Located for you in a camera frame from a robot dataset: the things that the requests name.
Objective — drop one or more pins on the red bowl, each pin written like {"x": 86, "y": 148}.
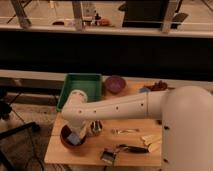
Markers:
{"x": 65, "y": 132}

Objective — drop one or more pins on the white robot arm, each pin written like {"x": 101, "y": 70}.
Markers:
{"x": 187, "y": 122}

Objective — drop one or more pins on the purple bowl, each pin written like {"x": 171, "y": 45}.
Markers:
{"x": 115, "y": 84}

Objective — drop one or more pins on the green plastic tray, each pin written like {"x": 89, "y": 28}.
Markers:
{"x": 90, "y": 83}

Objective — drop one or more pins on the small metal cup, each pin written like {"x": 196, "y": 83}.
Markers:
{"x": 96, "y": 127}

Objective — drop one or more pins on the metal spoon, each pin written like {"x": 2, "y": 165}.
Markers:
{"x": 124, "y": 131}

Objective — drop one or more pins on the dark red grape bunch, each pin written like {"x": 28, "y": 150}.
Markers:
{"x": 158, "y": 86}

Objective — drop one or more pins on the black chair base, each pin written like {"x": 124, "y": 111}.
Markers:
{"x": 5, "y": 110}

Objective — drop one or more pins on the black handled spatula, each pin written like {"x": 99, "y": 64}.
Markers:
{"x": 132, "y": 149}

